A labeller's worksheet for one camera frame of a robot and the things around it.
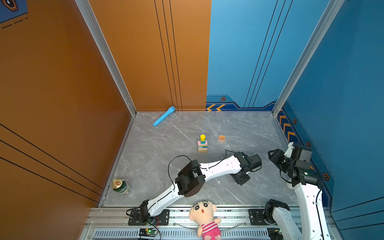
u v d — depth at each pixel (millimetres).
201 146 942
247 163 629
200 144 923
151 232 701
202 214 678
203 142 911
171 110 1195
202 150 960
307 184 477
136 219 727
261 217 725
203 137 889
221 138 1027
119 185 735
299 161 544
